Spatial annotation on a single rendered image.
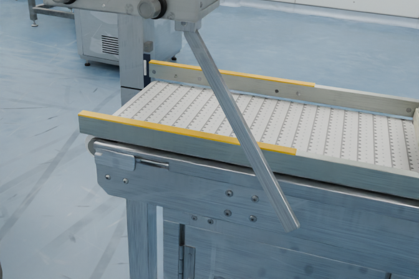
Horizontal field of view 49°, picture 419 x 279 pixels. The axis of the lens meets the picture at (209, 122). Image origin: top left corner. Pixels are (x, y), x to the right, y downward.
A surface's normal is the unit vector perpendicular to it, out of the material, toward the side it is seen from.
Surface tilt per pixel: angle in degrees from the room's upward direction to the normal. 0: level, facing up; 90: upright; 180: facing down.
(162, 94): 0
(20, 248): 0
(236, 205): 90
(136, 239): 90
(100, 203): 0
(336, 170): 90
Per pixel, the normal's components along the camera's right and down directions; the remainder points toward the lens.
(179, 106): 0.04, -0.90
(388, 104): -0.30, 0.41
